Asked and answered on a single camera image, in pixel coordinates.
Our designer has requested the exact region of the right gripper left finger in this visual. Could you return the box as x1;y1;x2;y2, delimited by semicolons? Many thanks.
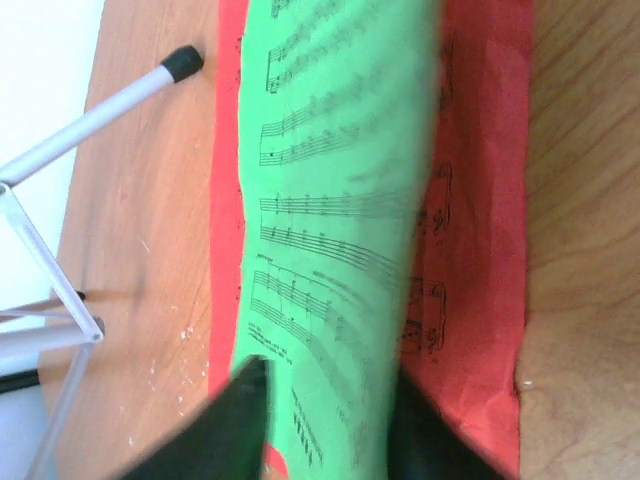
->
121;356;269;480

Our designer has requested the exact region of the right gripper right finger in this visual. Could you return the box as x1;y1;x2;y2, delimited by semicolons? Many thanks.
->
387;370;505;480

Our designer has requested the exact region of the red sheet music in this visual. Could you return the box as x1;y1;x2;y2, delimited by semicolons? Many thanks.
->
209;1;533;479

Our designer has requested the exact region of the lilac music stand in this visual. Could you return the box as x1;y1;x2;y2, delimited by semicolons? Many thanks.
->
0;44;205;480

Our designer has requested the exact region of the green sheet music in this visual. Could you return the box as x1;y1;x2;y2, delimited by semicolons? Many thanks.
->
233;1;440;479

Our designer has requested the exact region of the black aluminium frame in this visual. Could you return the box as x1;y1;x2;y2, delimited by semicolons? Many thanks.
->
0;369;40;394

